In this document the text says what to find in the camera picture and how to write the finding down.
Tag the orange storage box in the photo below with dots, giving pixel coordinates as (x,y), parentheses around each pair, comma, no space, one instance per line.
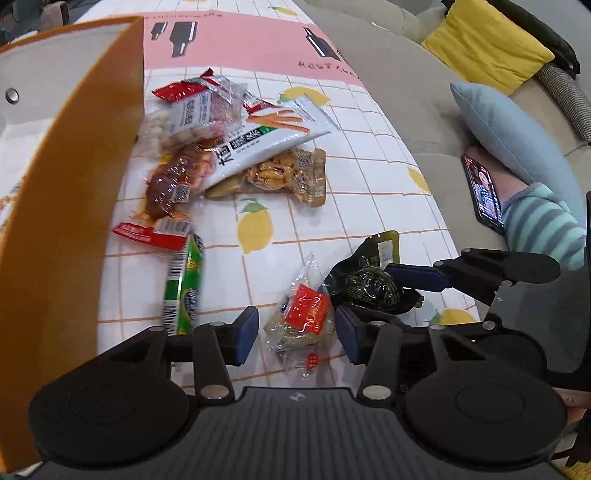
(69,230)

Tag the red snack packet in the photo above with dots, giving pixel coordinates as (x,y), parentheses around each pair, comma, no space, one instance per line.
(184,90)

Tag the clear packet of white balls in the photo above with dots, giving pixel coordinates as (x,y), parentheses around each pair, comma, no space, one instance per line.
(159,129)

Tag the dark green snack packet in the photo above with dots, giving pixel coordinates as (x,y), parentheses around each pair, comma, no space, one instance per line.
(369,284)

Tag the clear peanut packet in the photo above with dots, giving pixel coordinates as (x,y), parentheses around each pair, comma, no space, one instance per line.
(277,173)

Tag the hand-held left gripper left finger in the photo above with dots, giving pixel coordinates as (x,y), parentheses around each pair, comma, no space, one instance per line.
(247,334)

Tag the smartphone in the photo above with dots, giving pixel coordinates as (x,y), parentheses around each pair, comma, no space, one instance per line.
(482,189)

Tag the yellow cushion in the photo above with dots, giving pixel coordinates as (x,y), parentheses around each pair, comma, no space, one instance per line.
(485,46)

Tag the white carrot-print snack packet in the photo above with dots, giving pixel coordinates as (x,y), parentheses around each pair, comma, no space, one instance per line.
(258,143)

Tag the beige sofa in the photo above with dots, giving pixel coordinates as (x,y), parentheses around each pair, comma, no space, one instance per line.
(415,92)

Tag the light blue cushion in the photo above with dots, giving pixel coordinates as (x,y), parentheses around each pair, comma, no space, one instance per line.
(503,129)

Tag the person's striped teal clothing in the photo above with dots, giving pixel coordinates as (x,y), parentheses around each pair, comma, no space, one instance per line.
(540,226)

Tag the lemon print tablecloth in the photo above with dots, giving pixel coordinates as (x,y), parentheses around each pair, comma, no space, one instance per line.
(346,152)

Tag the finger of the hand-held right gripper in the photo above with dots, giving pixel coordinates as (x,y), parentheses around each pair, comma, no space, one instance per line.
(415,277)

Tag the grey striped cushion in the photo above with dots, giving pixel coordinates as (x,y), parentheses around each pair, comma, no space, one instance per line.
(565,99)

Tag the small clear red-label packet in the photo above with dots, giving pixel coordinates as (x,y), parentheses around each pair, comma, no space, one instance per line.
(304,309)

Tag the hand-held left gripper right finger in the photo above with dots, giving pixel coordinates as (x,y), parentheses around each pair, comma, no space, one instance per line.
(348,339)

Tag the brown meat snack packet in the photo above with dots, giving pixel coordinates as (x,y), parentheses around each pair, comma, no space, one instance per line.
(171,180)

